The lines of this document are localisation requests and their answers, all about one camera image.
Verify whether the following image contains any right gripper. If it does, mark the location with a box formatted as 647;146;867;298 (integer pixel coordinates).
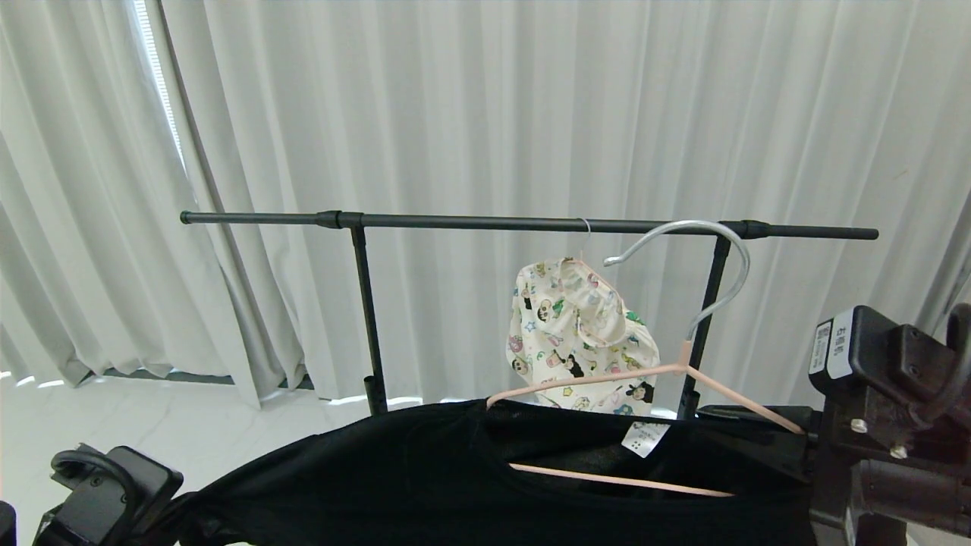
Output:
808;409;971;546

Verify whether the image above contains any pink clothes hanger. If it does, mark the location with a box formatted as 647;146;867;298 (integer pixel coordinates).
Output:
485;220;806;499
565;218;630;346

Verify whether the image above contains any cream printed garment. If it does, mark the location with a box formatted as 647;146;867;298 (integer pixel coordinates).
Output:
506;258;661;416

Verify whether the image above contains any black garment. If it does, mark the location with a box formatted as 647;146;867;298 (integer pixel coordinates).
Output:
140;399;824;546

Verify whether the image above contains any black clothes rack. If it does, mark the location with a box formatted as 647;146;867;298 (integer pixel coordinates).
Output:
180;210;881;419

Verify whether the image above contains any white curtain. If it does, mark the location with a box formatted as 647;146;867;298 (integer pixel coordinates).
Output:
159;0;971;425
0;0;312;410

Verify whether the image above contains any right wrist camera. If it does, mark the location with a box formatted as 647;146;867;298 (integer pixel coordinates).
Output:
808;306;971;460

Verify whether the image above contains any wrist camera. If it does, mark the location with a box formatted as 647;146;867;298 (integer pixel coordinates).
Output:
34;445;185;546
808;306;971;460

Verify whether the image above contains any black cable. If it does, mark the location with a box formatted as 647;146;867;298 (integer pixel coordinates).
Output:
50;449;122;494
914;303;971;425

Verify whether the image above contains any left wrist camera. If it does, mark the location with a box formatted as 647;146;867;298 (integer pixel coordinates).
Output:
34;445;185;546

